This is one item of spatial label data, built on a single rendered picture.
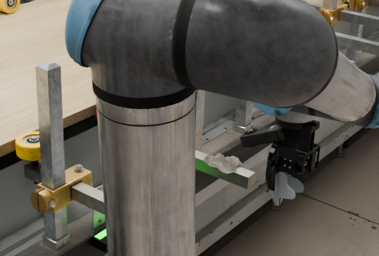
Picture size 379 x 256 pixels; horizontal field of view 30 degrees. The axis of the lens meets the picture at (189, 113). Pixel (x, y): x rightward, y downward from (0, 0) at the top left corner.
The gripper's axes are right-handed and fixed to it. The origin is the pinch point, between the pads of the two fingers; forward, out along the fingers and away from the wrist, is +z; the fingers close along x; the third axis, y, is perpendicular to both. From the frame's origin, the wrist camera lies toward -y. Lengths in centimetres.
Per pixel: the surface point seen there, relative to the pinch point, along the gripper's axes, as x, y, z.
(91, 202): -26.5, -28.9, 0.2
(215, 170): -1.5, -15.0, -2.0
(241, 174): -1.4, -8.2, -3.4
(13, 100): -13, -68, -7
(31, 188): -18, -57, 11
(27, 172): -27, -48, 0
